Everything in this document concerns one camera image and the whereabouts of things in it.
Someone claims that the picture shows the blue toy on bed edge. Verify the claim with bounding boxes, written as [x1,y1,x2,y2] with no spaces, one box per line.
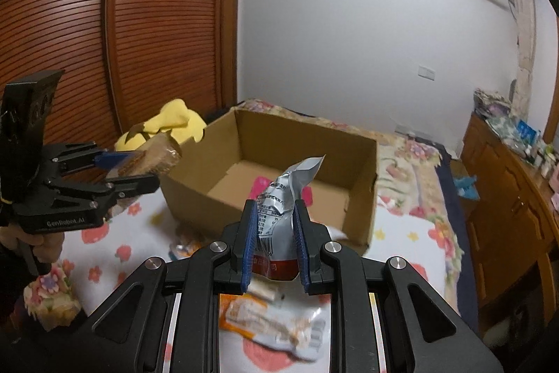
[454,176,479,201]

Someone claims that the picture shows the wooden cabinet desk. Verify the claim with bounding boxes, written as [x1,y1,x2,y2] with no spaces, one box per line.
[460,114,558,325]

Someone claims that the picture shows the orange clear snack packet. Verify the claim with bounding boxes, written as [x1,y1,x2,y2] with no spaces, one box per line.
[219,293,330,361]

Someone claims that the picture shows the silver red snack packet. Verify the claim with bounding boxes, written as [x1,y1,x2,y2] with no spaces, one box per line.
[253,157,324,281]

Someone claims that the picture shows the brown cookie packet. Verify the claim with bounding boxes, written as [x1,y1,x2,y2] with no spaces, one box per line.
[106,134,182,200]

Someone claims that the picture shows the wooden slatted wardrobe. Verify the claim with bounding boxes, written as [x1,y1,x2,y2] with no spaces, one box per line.
[0,0,243,182]

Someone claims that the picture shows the brown cardboard box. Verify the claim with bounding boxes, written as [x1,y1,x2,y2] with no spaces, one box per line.
[161,110,377,247]

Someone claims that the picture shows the white wall switch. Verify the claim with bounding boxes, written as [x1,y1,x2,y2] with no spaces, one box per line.
[418,65,436,81]

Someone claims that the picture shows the yellow pikachu plush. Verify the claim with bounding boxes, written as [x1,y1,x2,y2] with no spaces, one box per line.
[115,99,206,151]

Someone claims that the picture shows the left human hand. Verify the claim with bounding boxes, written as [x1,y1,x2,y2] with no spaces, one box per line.
[1,223,64,264]

